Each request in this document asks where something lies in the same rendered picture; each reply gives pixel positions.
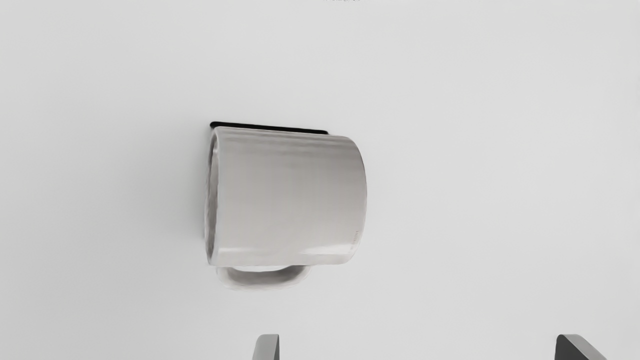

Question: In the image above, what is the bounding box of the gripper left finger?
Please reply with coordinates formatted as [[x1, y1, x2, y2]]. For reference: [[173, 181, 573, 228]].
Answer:
[[252, 334, 280, 360]]

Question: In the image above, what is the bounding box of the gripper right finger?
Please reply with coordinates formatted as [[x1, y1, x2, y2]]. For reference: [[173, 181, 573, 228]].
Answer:
[[555, 334, 608, 360]]

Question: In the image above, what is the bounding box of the white ceramic mug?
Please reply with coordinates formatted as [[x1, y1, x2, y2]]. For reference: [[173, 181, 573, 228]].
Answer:
[[204, 126, 368, 291]]

